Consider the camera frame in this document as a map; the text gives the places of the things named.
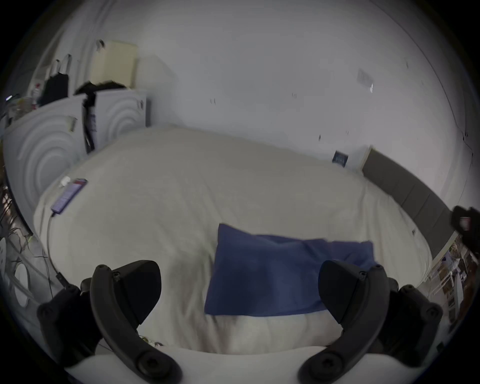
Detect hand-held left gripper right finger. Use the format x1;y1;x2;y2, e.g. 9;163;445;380
298;259;444;384

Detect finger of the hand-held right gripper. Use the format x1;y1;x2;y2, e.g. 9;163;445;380
451;205;480;264

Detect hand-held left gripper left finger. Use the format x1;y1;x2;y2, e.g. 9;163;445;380
37;260;183;384

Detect dark blue garment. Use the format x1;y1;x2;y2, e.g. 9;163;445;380
204;223;377;317

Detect grey padded headboard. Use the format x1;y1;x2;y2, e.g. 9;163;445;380
362;147;461;260

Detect purple phone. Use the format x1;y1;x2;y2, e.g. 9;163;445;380
50;178;89;217

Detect bed with beige sheet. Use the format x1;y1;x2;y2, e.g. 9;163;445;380
33;125;434;355

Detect white washing machine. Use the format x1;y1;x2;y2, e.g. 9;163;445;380
74;39;148;154
0;53;91;230

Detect grey phone cable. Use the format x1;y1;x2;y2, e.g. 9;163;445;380
46;212;78;292

